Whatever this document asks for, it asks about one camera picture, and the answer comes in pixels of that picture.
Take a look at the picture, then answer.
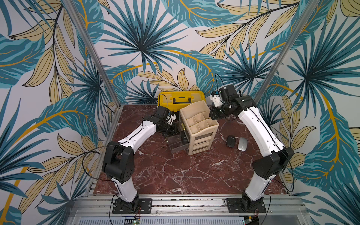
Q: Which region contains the beige drawer organizer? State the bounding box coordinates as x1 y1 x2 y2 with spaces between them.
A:
180 100 219 155

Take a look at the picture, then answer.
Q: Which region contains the black computer mouse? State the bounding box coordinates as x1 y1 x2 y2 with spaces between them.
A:
180 130 188 145
226 135 236 148

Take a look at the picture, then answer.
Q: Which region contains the white computer mouse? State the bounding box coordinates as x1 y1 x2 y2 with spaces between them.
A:
238 137 248 152

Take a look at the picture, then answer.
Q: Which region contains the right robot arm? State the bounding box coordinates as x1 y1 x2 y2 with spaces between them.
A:
209 85 294 212

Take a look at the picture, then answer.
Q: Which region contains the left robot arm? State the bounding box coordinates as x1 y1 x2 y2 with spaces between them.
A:
102 106 177 212

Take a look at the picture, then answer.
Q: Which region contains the yellow black toolbox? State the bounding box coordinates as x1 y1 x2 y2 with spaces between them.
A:
157 91 205 113

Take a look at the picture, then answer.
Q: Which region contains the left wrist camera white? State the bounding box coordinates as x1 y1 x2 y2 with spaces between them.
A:
167 113 176 125

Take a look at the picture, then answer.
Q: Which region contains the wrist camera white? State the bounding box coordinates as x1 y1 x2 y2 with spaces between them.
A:
167 113 176 125
210 91 223 108

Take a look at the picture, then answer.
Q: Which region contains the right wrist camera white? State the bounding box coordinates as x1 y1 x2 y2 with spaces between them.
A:
210 91 223 108

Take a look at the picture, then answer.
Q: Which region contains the right aluminium corner post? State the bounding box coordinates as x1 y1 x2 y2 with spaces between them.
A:
254 0 320 105

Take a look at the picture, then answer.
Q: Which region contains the aluminium corner post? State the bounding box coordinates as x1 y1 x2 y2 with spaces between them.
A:
63 0 121 109
254 0 320 105

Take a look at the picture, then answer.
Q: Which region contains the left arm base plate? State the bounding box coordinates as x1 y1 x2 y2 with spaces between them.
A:
112 198 152 215

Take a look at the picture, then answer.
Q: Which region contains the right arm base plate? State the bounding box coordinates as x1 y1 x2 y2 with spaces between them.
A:
225 197 267 214

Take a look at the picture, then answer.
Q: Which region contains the aluminium front rail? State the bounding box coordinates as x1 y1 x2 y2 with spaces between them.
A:
66 194 313 225

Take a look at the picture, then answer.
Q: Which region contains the left aluminium corner post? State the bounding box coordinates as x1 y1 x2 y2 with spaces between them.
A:
63 0 121 109

